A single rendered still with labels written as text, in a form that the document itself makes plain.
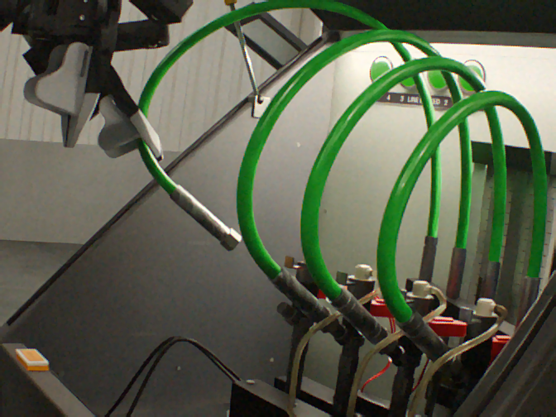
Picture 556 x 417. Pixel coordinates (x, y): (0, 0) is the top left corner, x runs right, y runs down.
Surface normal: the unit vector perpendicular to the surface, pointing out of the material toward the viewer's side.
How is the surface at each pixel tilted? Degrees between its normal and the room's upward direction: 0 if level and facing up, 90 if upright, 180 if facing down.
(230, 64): 90
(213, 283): 90
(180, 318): 90
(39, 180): 90
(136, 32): 79
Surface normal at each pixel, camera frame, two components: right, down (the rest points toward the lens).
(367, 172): -0.78, -0.04
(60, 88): 0.61, 0.20
